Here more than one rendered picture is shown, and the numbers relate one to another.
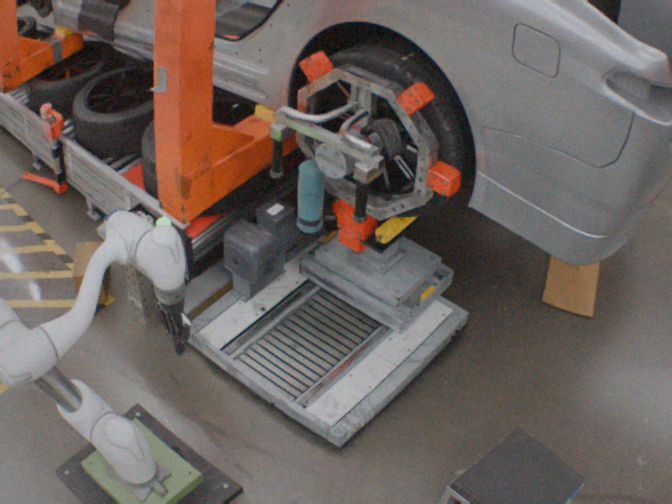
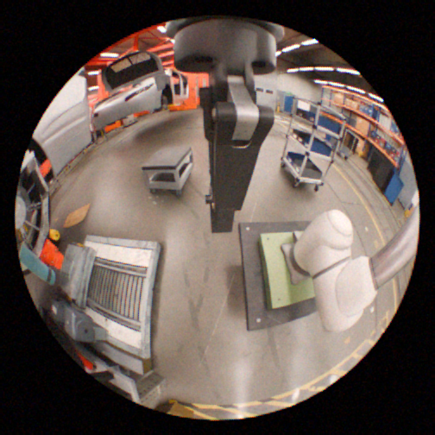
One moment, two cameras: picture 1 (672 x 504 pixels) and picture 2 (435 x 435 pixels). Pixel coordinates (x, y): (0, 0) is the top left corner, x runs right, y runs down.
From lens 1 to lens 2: 213 cm
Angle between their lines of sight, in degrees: 76
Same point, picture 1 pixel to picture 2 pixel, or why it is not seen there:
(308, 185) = (28, 255)
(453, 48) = not seen: outside the picture
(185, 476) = (272, 238)
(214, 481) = (251, 235)
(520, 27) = not seen: outside the picture
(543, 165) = (66, 120)
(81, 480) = not seen: hidden behind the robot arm
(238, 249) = (77, 327)
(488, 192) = (56, 158)
